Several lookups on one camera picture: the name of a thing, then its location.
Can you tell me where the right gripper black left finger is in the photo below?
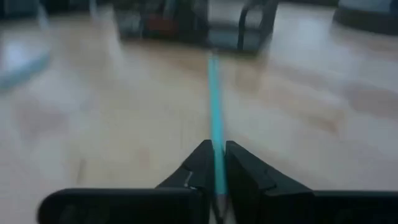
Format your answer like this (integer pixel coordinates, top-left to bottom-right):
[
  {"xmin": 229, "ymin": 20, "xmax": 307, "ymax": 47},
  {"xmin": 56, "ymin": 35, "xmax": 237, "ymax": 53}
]
[{"xmin": 154, "ymin": 139, "xmax": 216, "ymax": 197}]

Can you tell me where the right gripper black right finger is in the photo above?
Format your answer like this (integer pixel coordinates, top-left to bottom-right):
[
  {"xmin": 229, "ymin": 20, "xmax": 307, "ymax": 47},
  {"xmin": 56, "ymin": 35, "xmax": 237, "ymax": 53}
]
[{"xmin": 225, "ymin": 140, "xmax": 316, "ymax": 224}]

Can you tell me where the teal pencil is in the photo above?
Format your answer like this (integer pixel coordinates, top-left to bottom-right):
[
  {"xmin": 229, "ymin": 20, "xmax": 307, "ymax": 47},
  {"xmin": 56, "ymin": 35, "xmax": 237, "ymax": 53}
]
[{"xmin": 206, "ymin": 51, "xmax": 231, "ymax": 224}]

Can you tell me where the black mesh desk organizer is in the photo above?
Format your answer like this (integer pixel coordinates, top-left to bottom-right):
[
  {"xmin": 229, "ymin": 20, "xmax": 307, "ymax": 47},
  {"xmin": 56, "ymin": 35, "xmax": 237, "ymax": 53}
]
[{"xmin": 113, "ymin": 0, "xmax": 279, "ymax": 55}]

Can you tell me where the white globe lamp black base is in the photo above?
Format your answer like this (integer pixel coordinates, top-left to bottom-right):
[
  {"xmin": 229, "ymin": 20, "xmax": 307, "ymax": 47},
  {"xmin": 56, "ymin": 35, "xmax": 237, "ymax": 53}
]
[{"xmin": 331, "ymin": 0, "xmax": 398, "ymax": 35}]

